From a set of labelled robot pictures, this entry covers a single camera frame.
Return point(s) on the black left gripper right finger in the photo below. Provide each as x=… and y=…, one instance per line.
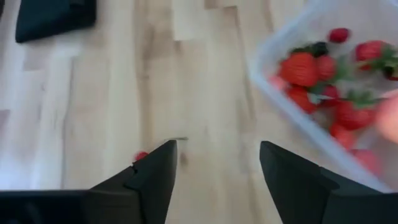
x=295, y=186

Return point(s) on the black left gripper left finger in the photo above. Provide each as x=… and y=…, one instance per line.
x=149, y=186

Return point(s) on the black toy blackberry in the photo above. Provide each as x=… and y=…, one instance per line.
x=319, y=48

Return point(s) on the clear plastic tupperware container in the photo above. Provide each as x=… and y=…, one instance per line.
x=264, y=62

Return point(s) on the orange-pink toy peach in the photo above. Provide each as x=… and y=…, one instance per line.
x=388, y=118

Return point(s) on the red toy strawberry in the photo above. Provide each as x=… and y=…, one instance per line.
x=300, y=69
x=354, y=116
x=342, y=136
x=370, y=50
x=301, y=98

